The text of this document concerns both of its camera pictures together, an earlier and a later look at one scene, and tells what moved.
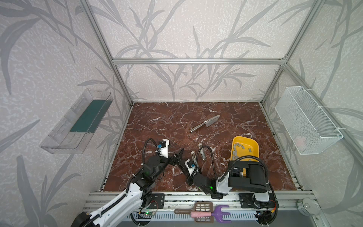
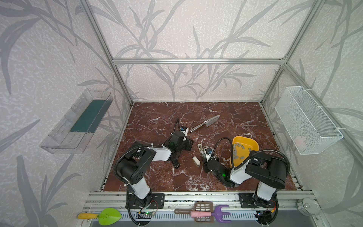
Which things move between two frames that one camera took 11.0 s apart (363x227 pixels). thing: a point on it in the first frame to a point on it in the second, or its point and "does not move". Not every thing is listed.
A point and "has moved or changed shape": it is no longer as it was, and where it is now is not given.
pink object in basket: x=300 y=142 does not move
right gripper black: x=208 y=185 to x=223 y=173
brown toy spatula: x=203 y=206 does not move
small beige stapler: x=193 y=156 has moved or changed shape
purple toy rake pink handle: x=218 y=213 does not move
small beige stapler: x=203 y=157 does not move
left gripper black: x=168 y=159 to x=184 y=143
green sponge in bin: x=91 y=118 does not move
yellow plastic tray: x=243 y=146 does not move
